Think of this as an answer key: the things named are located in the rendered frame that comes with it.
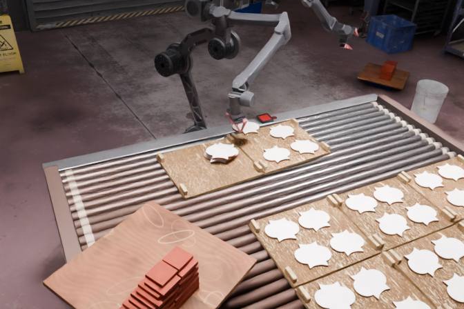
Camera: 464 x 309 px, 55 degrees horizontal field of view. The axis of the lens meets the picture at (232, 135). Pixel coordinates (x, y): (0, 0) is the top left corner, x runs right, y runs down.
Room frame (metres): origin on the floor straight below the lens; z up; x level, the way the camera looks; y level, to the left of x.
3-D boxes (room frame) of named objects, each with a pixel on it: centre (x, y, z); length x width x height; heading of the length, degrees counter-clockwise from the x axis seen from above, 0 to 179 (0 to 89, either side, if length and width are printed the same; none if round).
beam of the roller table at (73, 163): (2.15, -0.03, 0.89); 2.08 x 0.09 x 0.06; 119
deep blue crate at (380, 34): (6.02, -2.08, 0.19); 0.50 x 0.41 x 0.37; 28
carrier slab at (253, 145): (1.97, -0.25, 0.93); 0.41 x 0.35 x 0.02; 122
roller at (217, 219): (1.61, -0.33, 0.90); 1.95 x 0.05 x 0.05; 119
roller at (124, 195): (1.87, -0.19, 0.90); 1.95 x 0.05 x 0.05; 119
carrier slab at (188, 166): (1.75, 0.10, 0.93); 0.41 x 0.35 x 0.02; 122
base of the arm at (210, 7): (2.49, 0.16, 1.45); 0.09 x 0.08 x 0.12; 145
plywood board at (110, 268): (1.00, 0.23, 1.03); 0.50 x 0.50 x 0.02; 57
